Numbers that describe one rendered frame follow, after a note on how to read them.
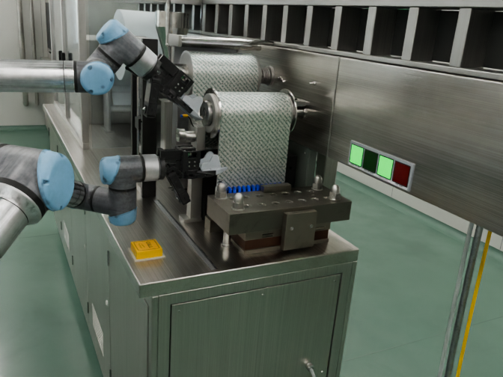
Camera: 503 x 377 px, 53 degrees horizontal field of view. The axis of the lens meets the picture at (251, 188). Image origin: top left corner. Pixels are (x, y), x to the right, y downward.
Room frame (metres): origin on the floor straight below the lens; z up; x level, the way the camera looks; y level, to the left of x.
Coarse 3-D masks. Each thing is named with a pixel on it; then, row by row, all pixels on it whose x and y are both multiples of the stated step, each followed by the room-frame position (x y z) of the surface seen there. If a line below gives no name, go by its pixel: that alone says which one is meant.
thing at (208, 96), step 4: (204, 96) 1.51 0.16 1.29; (208, 96) 1.48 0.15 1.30; (212, 96) 1.46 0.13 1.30; (288, 96) 1.58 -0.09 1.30; (212, 100) 1.45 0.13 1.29; (212, 104) 1.45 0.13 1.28; (216, 104) 1.44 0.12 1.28; (216, 108) 1.43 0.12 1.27; (292, 108) 1.55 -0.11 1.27; (216, 112) 1.43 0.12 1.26; (292, 112) 1.55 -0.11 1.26; (216, 116) 1.43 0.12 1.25; (292, 116) 1.55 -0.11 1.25; (216, 120) 1.43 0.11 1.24; (212, 124) 1.45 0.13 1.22; (216, 124) 1.44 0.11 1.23; (208, 128) 1.47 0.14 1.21; (212, 128) 1.44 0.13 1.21
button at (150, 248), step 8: (144, 240) 1.26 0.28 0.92; (152, 240) 1.26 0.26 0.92; (136, 248) 1.21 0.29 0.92; (144, 248) 1.21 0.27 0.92; (152, 248) 1.21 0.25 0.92; (160, 248) 1.22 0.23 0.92; (136, 256) 1.19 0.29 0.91; (144, 256) 1.20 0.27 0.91; (152, 256) 1.20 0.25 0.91; (160, 256) 1.22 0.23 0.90
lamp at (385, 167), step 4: (380, 156) 1.28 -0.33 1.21; (380, 160) 1.28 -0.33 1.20; (384, 160) 1.26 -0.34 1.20; (388, 160) 1.25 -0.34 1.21; (392, 160) 1.24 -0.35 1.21; (380, 164) 1.27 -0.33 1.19; (384, 164) 1.26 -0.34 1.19; (388, 164) 1.25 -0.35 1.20; (380, 168) 1.27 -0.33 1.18; (384, 168) 1.26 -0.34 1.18; (388, 168) 1.25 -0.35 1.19; (380, 172) 1.27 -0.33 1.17; (384, 172) 1.26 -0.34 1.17; (388, 172) 1.24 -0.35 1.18; (384, 176) 1.26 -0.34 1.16; (388, 176) 1.24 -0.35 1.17
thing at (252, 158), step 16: (224, 144) 1.44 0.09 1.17; (240, 144) 1.46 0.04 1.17; (256, 144) 1.49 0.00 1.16; (272, 144) 1.51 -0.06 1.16; (224, 160) 1.44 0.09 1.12; (240, 160) 1.46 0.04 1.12; (256, 160) 1.49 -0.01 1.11; (272, 160) 1.52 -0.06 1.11; (224, 176) 1.44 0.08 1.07; (240, 176) 1.47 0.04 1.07; (256, 176) 1.49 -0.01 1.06; (272, 176) 1.52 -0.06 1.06
